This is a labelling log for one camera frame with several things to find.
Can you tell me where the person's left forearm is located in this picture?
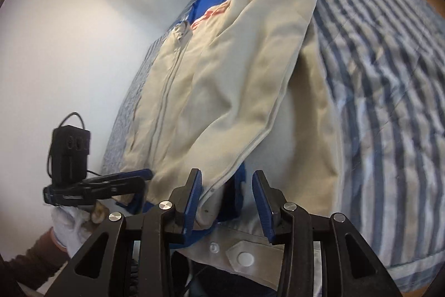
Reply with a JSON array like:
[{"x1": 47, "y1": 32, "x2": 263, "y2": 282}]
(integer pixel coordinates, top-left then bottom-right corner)
[{"x1": 0, "y1": 227, "x2": 70, "y2": 288}]

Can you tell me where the blue striped blanket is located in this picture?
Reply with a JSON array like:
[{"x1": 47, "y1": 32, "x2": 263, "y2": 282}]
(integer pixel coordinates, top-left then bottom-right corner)
[{"x1": 101, "y1": 0, "x2": 445, "y2": 294}]

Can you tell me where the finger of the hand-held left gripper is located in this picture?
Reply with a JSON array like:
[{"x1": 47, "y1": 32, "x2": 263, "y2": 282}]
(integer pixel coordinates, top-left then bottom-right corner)
[
  {"x1": 94, "y1": 169, "x2": 154, "y2": 185},
  {"x1": 87, "y1": 179, "x2": 147, "y2": 214}
]

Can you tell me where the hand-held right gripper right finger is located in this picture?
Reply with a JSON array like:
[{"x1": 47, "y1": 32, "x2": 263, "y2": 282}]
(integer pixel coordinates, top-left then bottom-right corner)
[{"x1": 252, "y1": 170, "x2": 399, "y2": 297}]

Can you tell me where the beige and blue work jacket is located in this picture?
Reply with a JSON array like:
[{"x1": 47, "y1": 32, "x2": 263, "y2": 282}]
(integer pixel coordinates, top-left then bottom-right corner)
[{"x1": 115, "y1": 0, "x2": 345, "y2": 275}]

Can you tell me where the person's left hand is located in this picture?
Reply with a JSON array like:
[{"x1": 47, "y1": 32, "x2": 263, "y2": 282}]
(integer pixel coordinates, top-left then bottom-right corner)
[{"x1": 50, "y1": 204, "x2": 108, "y2": 257}]

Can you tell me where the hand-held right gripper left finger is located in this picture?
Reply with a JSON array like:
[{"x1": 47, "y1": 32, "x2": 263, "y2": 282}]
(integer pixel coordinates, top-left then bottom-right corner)
[{"x1": 49, "y1": 168, "x2": 203, "y2": 297}]

